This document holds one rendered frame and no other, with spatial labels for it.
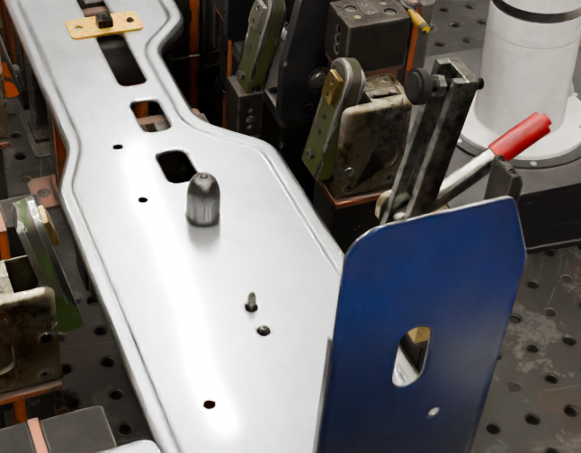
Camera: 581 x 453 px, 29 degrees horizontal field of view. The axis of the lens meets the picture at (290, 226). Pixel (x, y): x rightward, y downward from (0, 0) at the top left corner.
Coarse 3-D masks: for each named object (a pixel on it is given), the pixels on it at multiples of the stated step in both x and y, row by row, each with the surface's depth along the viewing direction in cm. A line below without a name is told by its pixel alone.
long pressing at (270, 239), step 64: (64, 0) 132; (128, 0) 133; (64, 64) 123; (64, 128) 115; (128, 128) 115; (192, 128) 116; (64, 192) 107; (128, 192) 108; (256, 192) 109; (128, 256) 101; (192, 256) 102; (256, 256) 102; (320, 256) 103; (128, 320) 96; (192, 320) 96; (256, 320) 96; (320, 320) 97; (192, 384) 91; (256, 384) 91; (320, 384) 92; (192, 448) 86; (256, 448) 87
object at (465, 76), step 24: (408, 72) 89; (432, 72) 90; (456, 72) 89; (408, 96) 88; (432, 96) 91; (456, 96) 88; (432, 120) 92; (456, 120) 90; (408, 144) 94; (432, 144) 91; (456, 144) 92; (408, 168) 95; (432, 168) 92; (408, 192) 97; (432, 192) 94; (384, 216) 99; (408, 216) 95
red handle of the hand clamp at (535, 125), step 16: (512, 128) 97; (528, 128) 96; (544, 128) 96; (496, 144) 96; (512, 144) 96; (528, 144) 96; (480, 160) 97; (448, 176) 97; (464, 176) 97; (480, 176) 97; (448, 192) 97
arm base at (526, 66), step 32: (512, 32) 139; (544, 32) 137; (576, 32) 140; (480, 64) 149; (512, 64) 142; (544, 64) 140; (480, 96) 149; (512, 96) 144; (544, 96) 144; (480, 128) 150; (576, 128) 150
